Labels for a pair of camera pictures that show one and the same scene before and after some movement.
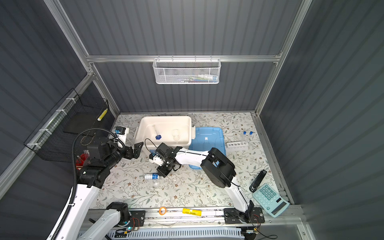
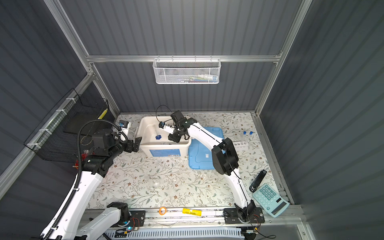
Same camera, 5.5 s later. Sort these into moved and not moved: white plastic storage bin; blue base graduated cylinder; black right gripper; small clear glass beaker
Moved: black right gripper
Not moved: white plastic storage bin; blue base graduated cylinder; small clear glass beaker
